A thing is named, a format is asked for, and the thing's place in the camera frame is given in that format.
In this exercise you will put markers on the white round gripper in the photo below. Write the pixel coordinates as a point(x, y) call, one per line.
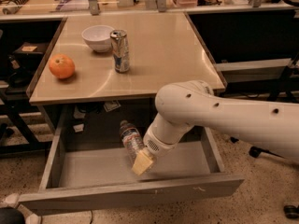
point(154, 145)

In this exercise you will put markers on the clear plastic water bottle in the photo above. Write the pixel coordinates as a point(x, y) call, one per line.
point(131, 139)

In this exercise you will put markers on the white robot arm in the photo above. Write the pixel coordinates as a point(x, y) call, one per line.
point(181, 106)

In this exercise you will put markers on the open grey top drawer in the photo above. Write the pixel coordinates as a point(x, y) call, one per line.
point(91, 170)

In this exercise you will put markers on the orange fruit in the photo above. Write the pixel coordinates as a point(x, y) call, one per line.
point(61, 66)

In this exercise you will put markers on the silver blue drink can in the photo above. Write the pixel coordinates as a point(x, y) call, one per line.
point(120, 49)

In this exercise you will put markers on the grey side shelf right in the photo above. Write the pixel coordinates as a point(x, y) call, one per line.
point(252, 70)

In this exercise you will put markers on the white ceramic bowl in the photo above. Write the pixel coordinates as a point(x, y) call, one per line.
point(97, 37)

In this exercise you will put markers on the black office chair base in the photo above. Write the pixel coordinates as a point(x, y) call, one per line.
point(270, 189)

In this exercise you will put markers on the dark box on left shelf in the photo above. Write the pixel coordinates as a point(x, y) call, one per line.
point(31, 48)

